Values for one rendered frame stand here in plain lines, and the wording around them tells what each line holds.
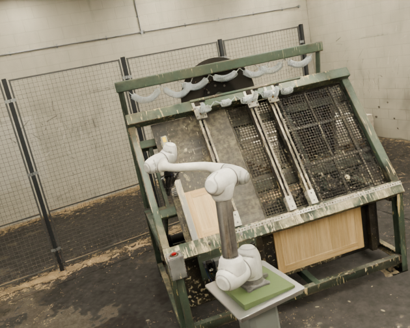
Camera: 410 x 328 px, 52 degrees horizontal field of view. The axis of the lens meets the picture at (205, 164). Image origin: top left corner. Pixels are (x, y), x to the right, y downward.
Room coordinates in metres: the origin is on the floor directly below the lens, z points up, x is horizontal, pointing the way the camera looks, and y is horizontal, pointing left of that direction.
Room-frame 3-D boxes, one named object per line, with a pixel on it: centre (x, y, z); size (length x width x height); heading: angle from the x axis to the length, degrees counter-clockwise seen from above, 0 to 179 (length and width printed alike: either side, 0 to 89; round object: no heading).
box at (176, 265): (2.83, 0.35, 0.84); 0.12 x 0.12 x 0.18; 13
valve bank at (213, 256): (3.00, -0.06, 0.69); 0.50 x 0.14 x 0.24; 103
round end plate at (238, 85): (4.28, -0.28, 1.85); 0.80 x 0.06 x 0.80; 103
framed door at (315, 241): (3.52, -0.91, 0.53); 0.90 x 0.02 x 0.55; 103
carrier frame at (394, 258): (3.89, -0.47, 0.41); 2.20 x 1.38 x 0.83; 103
